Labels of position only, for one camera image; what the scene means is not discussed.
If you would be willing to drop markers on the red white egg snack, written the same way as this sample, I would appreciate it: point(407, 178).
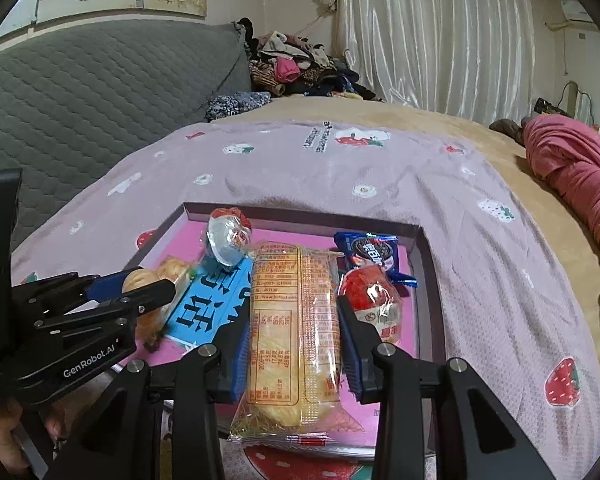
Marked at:
point(375, 300)

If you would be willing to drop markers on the clear packet of bread rolls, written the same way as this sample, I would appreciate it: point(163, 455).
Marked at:
point(175, 271)

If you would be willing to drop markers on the cluttered desk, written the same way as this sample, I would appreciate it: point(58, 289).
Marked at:
point(562, 105)

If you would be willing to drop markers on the pink quilt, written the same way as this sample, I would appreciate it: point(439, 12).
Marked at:
point(575, 170)

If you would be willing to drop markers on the brown cloth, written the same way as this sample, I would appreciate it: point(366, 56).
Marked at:
point(507, 130)

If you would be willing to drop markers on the white air conditioner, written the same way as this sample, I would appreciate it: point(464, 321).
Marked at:
point(577, 12)

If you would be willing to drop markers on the grey quilted cover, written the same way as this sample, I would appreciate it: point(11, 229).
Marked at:
point(95, 90)

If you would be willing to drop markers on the blue cookie packet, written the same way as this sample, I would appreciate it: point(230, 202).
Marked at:
point(372, 252)

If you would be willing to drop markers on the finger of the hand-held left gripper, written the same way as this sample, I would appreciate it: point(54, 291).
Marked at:
point(145, 297)
point(105, 285)

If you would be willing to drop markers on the orange bread packet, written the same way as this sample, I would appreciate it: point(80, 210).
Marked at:
point(290, 320)

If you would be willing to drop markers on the person's left hand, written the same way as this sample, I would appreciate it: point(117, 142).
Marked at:
point(2, 435)

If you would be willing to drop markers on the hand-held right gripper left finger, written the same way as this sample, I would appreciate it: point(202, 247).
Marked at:
point(240, 365)

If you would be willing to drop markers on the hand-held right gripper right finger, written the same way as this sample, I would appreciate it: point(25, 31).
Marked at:
point(352, 360)

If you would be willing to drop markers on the blue patterned cloth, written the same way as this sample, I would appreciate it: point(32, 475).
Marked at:
point(236, 105)

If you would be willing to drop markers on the purple strawberry printed blanket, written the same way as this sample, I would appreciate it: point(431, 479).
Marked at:
point(330, 170)

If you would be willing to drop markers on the pile of clothes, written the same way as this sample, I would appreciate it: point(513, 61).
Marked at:
point(300, 67)

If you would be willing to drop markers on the white curtain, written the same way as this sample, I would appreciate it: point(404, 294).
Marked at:
point(430, 35)

